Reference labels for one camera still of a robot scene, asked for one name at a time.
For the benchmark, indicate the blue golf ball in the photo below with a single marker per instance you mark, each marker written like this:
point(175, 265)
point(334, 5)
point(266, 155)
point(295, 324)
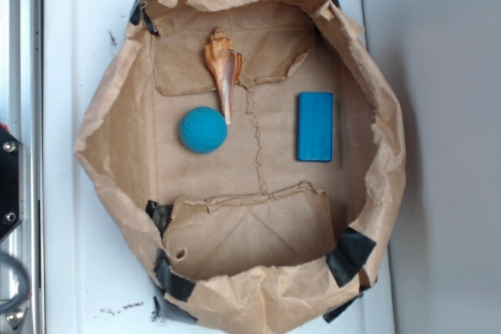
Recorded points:
point(203, 130)

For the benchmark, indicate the blue rectangular block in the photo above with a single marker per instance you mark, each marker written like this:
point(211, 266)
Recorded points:
point(315, 127)

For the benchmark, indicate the brown spiral seashell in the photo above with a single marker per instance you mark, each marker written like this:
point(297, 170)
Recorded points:
point(225, 65)

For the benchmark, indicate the brown paper bag tray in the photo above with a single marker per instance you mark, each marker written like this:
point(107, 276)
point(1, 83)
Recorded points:
point(260, 262)

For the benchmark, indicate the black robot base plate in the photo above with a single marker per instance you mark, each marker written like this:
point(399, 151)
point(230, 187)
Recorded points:
point(10, 182)

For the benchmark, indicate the silver aluminium rail frame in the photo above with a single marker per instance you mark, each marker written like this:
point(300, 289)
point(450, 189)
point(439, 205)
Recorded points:
point(22, 296)

